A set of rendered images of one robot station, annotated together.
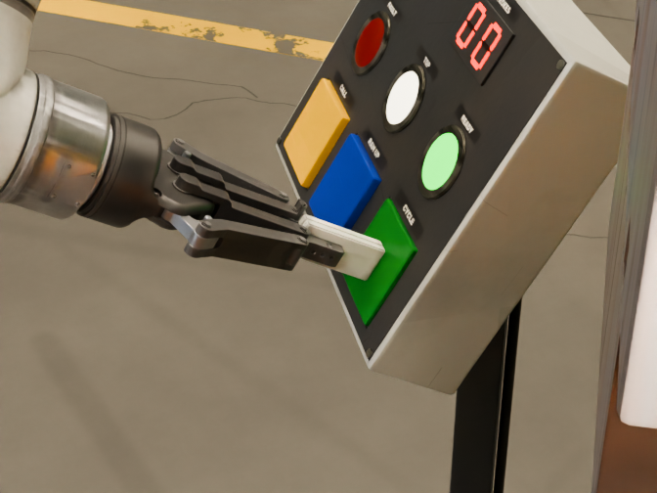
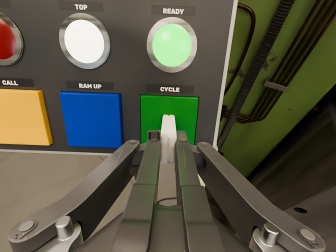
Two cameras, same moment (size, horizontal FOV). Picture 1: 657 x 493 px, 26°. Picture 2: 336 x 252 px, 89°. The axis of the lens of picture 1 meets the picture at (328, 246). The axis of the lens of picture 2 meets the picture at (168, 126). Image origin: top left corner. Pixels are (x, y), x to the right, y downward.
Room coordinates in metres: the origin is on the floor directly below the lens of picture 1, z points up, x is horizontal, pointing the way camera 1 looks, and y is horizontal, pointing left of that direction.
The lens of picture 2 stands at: (0.86, 0.11, 1.18)
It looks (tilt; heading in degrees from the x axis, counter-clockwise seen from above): 50 degrees down; 283
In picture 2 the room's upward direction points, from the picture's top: 3 degrees clockwise
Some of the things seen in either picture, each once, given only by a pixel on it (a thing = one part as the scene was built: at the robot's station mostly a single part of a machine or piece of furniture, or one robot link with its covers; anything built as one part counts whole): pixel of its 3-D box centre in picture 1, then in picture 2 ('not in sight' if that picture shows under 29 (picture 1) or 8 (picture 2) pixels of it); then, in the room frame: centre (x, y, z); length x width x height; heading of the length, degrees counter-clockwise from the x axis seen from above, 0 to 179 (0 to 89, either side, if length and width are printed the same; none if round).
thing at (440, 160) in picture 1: (441, 161); (171, 46); (0.90, -0.08, 1.09); 0.05 x 0.03 x 0.04; 169
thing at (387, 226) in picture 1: (384, 263); (168, 122); (0.89, -0.04, 1.00); 0.07 x 0.05 x 0.07; 14
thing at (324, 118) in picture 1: (319, 134); (20, 117); (1.09, 0.01, 1.01); 0.07 x 0.05 x 0.07; 14
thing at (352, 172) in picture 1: (347, 194); (94, 120); (0.99, -0.02, 1.01); 0.07 x 0.05 x 0.07; 14
